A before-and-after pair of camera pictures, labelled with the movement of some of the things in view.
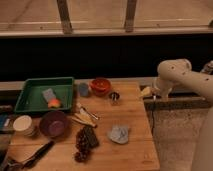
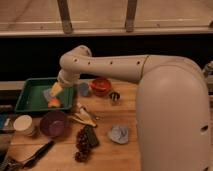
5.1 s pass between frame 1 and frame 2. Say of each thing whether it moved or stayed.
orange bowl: stayed
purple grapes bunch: stayed
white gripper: moved
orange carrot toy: stayed
